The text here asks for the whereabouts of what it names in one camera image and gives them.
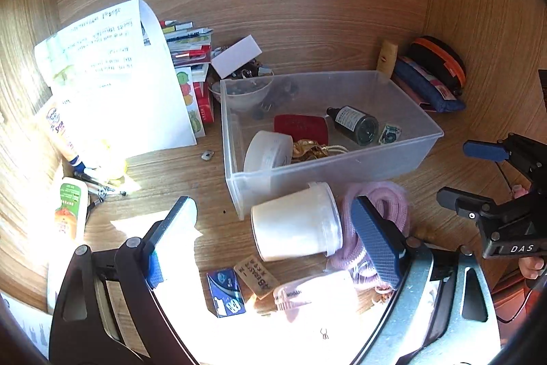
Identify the small bowl of trinkets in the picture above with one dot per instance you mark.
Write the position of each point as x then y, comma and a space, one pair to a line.
241, 95

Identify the brown paper tag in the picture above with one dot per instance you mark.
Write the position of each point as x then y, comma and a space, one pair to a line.
256, 277

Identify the stack of booklets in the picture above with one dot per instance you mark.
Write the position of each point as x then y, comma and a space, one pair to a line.
188, 42

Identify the small teal packet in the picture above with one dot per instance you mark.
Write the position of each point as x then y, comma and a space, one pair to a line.
391, 134

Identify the dark dropper bottle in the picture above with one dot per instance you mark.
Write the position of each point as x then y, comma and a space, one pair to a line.
352, 124

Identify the white cardboard box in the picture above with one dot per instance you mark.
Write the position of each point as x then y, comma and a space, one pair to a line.
235, 57

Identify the yellow lotion tube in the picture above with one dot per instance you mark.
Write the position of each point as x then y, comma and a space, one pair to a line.
386, 57

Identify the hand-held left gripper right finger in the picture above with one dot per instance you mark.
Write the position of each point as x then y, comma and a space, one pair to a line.
378, 247

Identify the red cardboard box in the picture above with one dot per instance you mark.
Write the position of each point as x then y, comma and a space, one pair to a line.
204, 102

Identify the blue gum packet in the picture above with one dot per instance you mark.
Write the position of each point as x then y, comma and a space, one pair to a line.
226, 292

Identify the black orange zip case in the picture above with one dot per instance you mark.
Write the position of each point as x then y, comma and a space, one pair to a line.
440, 57

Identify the gold foil wrapper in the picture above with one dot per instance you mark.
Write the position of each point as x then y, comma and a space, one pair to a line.
310, 151

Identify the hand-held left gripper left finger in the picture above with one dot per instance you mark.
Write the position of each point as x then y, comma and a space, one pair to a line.
171, 226

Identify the red card holder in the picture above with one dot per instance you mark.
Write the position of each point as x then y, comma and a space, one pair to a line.
301, 128

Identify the blue pencil case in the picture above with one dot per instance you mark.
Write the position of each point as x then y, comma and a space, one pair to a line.
427, 87

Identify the person's right hand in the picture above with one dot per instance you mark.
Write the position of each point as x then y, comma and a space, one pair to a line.
532, 267

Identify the green orange tube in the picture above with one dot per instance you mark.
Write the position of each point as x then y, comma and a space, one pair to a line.
70, 209

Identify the clear plastic bag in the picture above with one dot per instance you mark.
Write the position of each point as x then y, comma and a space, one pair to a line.
316, 296

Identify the white plastic cup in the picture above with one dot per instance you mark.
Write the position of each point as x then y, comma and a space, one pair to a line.
295, 226

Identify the white printed paper sheet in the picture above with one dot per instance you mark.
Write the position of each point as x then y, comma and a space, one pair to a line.
124, 87

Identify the fruit sticker sheet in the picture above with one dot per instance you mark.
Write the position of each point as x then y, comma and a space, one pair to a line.
190, 104

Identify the white sunscreen tube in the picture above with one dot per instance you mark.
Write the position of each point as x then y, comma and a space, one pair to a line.
60, 134

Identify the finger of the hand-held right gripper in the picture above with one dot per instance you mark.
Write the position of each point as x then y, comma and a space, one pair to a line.
463, 203
485, 150

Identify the bundle of dark pens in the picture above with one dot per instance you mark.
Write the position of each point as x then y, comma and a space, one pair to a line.
96, 183

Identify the small silver clip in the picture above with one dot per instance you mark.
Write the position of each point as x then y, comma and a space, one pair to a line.
207, 156

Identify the wooden desktop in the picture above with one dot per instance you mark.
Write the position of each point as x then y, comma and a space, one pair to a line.
179, 177

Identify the clear plastic storage bin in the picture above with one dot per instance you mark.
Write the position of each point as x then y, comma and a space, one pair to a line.
384, 172

